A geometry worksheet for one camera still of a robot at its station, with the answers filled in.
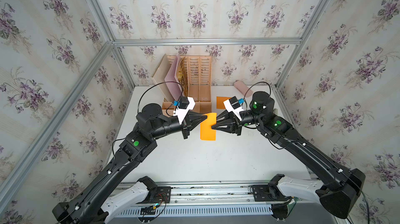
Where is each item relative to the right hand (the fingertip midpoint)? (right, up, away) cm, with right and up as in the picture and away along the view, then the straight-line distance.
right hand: (214, 125), depth 57 cm
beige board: (-29, +23, +31) cm, 48 cm away
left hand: (-3, +3, -3) cm, 5 cm away
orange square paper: (-3, -3, 0) cm, 4 cm away
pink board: (-23, +20, +34) cm, 45 cm away
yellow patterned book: (-17, +25, +44) cm, 53 cm away
